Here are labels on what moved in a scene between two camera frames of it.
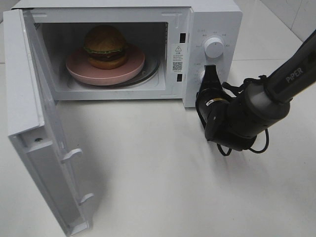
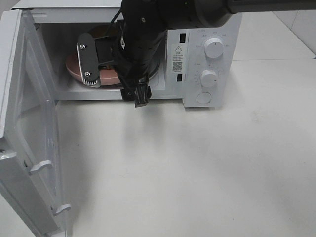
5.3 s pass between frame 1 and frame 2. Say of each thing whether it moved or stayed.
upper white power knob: stayed
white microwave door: moved
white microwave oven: stayed
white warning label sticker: stayed
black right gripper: moved
